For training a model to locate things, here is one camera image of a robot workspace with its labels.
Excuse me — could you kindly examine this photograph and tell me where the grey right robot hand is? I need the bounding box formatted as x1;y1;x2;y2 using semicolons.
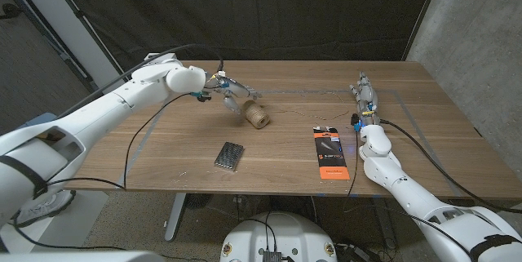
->
349;71;381;127

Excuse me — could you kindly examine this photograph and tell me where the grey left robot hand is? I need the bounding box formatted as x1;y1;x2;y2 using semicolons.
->
203;74;263;115

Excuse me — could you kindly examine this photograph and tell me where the jute twine spool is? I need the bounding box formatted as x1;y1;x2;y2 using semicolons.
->
241;100;271;130

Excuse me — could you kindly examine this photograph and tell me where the jute twine strand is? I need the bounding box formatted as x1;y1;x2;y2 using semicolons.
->
268;91;351;122

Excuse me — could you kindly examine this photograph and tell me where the orange and black flat package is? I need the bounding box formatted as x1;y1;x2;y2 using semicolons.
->
312;126;351;181

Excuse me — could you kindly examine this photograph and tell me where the grey metallic flat block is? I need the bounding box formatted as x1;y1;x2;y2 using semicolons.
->
214;141;245;171

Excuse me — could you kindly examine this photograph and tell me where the white power outlet box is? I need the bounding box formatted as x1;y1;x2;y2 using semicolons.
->
144;52;177;65

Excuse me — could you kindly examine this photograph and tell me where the black backdrop curtain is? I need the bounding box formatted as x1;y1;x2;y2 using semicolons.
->
42;0;440;83

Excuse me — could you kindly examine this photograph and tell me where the black backdrop pole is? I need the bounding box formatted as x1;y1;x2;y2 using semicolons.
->
40;0;134;87
401;0;446;62

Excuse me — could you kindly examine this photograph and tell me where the black round floor fan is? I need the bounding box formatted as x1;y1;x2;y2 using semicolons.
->
187;193;214;211

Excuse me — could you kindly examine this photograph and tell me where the metal table leg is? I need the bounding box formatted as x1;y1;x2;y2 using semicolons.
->
369;196;397;251
164;192;188;242

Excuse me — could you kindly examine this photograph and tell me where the floor power strip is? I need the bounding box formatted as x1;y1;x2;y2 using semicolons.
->
336;244;370;261

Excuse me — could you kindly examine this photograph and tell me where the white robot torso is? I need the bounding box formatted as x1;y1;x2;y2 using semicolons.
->
219;211;338;262

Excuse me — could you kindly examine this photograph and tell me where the blue stool with device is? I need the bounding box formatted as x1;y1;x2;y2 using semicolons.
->
18;112;60;129

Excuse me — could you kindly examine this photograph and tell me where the grey sneaker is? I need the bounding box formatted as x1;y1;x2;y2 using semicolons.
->
11;189;77;229

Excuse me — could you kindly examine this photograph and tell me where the white robot head housing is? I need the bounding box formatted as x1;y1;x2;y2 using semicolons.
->
0;251;166;262

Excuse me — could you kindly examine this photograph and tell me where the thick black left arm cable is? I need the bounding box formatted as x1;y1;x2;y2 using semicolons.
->
56;43;224;118

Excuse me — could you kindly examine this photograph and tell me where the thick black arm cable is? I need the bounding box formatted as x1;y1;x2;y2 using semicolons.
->
378;118;522;214
56;43;224;118

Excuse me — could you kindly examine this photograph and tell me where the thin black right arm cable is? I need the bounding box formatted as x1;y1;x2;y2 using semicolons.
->
346;127;476;257

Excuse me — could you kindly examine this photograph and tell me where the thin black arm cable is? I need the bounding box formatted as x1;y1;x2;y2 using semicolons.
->
346;127;476;257
11;92;209;262

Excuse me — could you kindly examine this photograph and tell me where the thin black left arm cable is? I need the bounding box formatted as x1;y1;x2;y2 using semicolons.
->
11;92;209;262

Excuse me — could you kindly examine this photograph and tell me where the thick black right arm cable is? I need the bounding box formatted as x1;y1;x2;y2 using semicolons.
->
378;118;522;214

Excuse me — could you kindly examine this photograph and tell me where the black torso cable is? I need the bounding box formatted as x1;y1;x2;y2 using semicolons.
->
243;211;279;253

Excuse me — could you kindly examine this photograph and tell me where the black metal frame bar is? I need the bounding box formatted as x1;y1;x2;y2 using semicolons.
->
0;0;103;100

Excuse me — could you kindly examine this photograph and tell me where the black wall fixture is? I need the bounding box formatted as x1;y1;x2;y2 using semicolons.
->
0;3;24;20

